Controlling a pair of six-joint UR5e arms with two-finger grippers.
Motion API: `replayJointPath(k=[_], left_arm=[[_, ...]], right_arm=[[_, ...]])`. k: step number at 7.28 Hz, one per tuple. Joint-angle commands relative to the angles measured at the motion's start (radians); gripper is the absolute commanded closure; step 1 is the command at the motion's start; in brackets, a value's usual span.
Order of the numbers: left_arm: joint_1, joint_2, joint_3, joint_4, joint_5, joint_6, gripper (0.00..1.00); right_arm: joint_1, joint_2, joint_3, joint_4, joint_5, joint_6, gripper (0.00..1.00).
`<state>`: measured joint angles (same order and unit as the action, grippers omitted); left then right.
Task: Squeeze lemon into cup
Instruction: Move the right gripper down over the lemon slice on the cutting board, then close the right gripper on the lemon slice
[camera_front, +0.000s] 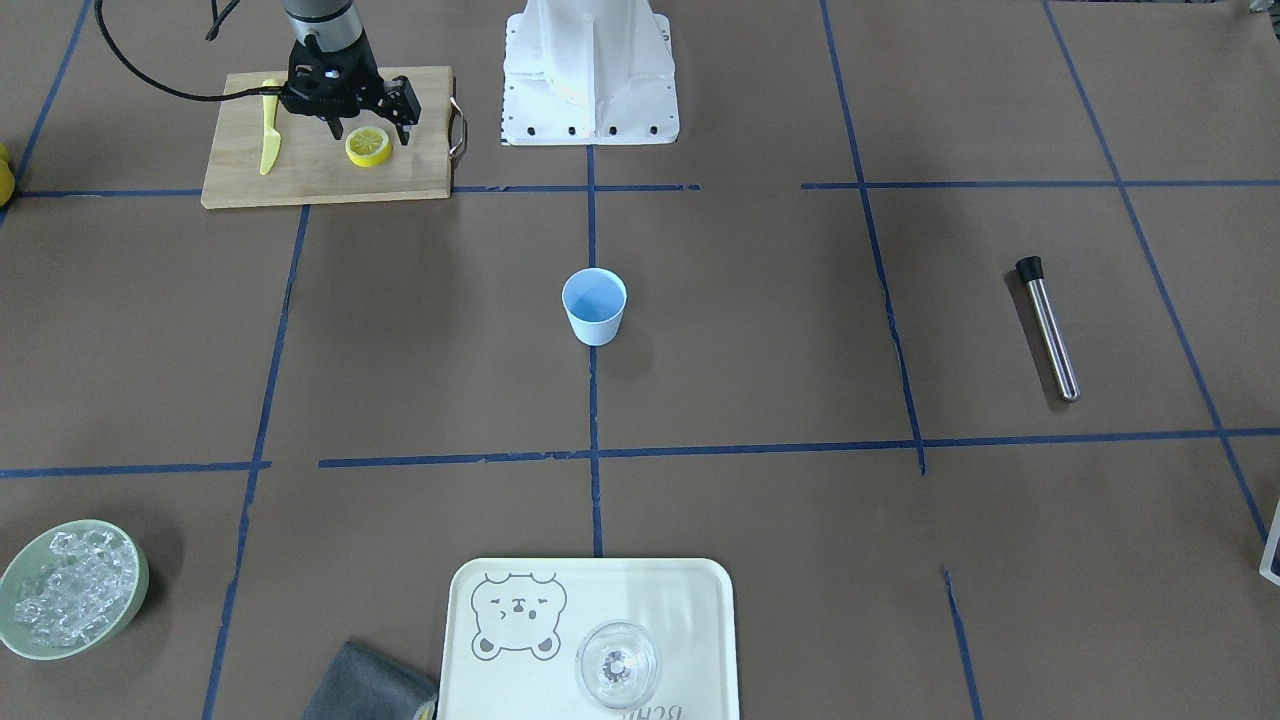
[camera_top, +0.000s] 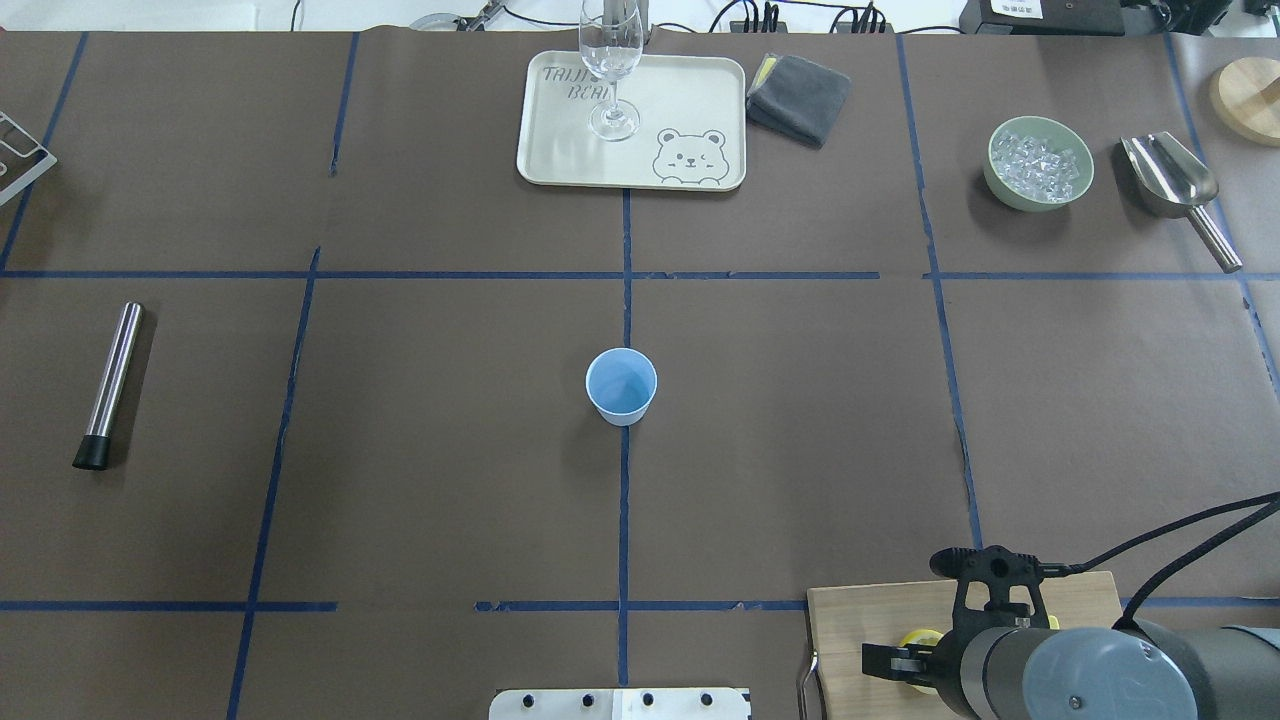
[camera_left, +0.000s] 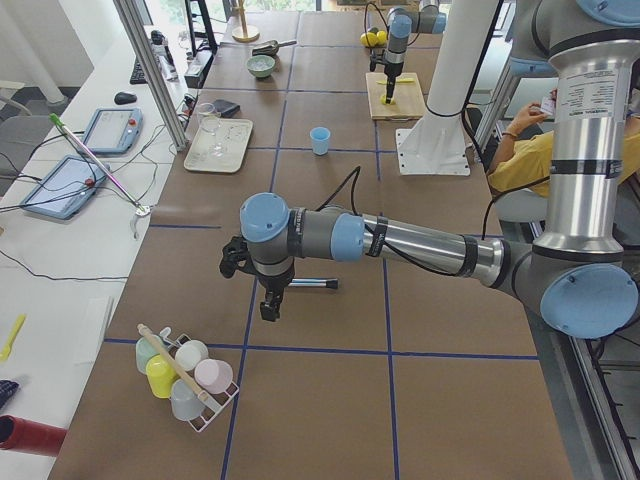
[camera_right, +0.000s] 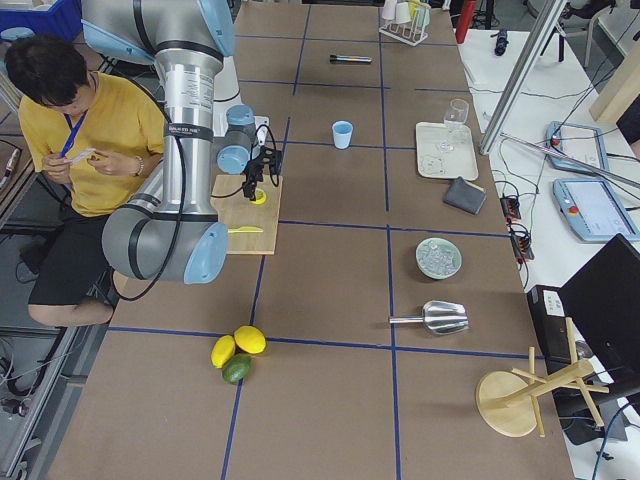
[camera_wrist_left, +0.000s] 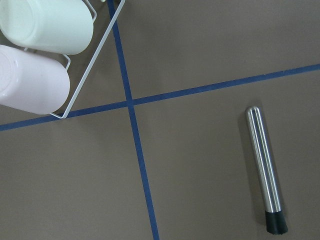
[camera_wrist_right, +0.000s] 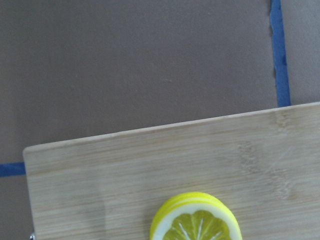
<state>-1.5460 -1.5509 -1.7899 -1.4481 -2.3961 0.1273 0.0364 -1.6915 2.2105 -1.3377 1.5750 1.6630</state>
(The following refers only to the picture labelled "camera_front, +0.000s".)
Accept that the white wire cup rack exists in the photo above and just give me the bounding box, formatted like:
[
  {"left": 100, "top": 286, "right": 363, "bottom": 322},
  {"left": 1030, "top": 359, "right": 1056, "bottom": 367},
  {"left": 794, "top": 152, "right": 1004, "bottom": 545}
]
[{"left": 1258, "top": 503, "right": 1280, "bottom": 587}]

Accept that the whole yellow lemon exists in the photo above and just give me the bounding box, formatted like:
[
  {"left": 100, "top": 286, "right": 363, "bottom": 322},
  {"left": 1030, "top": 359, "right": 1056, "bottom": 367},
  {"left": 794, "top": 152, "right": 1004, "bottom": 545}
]
[{"left": 0, "top": 143, "right": 17, "bottom": 209}]

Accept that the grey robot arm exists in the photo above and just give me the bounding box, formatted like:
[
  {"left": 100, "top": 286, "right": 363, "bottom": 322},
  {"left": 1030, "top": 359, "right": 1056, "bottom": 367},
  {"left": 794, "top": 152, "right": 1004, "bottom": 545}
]
[{"left": 280, "top": 1, "right": 421, "bottom": 146}]

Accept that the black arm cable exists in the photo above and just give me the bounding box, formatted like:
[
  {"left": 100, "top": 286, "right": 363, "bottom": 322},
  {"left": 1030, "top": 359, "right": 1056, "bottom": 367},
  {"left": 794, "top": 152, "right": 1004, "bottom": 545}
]
[{"left": 93, "top": 0, "right": 291, "bottom": 104}]

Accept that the cream bear print tray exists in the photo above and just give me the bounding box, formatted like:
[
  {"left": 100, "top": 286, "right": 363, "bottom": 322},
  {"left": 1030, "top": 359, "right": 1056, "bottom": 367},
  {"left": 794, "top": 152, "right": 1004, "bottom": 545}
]
[{"left": 435, "top": 559, "right": 741, "bottom": 719}]

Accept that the dark grey folded cloth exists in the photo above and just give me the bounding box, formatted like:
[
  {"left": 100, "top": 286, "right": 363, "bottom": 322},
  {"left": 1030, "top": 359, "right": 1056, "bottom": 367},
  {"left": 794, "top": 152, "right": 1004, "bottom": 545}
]
[{"left": 301, "top": 641, "right": 439, "bottom": 719}]

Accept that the yellow plastic knife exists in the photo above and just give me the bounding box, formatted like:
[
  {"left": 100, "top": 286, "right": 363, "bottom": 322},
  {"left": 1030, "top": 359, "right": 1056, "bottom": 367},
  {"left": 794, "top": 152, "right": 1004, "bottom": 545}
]
[{"left": 259, "top": 78, "right": 283, "bottom": 176}]

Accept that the light blue paper cup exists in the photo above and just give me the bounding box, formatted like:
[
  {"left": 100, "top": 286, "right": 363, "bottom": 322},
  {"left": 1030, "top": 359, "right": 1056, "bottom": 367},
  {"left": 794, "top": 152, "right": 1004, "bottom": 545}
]
[{"left": 561, "top": 268, "right": 628, "bottom": 347}]

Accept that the green bowl of ice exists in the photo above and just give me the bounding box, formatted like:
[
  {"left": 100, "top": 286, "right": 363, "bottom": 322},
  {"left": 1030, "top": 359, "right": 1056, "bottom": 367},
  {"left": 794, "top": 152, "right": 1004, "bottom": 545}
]
[{"left": 1, "top": 519, "right": 150, "bottom": 661}]

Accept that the steel muddler black tip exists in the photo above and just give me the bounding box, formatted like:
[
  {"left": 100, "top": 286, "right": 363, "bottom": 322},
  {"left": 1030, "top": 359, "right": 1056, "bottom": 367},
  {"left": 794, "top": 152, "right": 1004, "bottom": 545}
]
[{"left": 1015, "top": 256, "right": 1082, "bottom": 404}]

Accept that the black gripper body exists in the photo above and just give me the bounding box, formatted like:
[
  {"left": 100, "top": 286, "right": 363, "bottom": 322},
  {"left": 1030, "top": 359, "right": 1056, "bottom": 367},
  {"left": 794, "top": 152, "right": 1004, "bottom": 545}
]
[{"left": 280, "top": 40, "right": 393, "bottom": 123}]

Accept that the clear wine glass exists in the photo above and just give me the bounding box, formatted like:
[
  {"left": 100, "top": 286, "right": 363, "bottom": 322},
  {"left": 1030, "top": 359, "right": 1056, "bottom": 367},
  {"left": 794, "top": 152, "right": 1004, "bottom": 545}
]
[{"left": 576, "top": 620, "right": 660, "bottom": 711}]

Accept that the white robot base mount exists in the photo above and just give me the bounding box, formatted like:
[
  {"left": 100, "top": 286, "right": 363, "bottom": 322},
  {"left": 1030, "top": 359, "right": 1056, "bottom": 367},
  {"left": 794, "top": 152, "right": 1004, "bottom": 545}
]
[{"left": 500, "top": 1, "right": 681, "bottom": 147}]

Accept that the yellow lemon slice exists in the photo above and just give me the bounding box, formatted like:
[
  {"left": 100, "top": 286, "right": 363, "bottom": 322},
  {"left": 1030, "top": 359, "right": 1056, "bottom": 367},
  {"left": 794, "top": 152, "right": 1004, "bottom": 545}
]
[{"left": 344, "top": 126, "right": 393, "bottom": 168}]

